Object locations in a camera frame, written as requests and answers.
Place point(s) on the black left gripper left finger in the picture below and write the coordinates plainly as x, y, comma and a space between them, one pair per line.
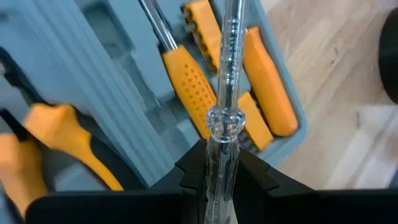
124, 208

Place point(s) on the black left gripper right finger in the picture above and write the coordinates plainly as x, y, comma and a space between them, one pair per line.
311, 207

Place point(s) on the grey plastic tool case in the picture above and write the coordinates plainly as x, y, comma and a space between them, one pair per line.
93, 62

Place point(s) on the yellow holder with metal sockets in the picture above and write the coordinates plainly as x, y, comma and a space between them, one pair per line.
203, 31

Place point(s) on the grey duct tape roll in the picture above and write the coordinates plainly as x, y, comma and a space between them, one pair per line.
390, 56

